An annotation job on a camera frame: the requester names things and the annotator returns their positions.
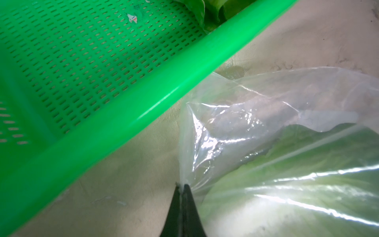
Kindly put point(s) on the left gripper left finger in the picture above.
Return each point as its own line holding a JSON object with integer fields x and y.
{"x": 172, "y": 226}

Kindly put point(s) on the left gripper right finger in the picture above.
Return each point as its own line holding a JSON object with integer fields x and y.
{"x": 191, "y": 224}

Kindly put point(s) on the chinese cabbage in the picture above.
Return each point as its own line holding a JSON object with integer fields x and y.
{"x": 210, "y": 14}
{"x": 309, "y": 184}

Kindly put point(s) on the blue-zip clear bag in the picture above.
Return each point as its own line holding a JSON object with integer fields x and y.
{"x": 228, "y": 123}

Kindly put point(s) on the green plastic basket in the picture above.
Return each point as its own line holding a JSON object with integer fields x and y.
{"x": 81, "y": 78}

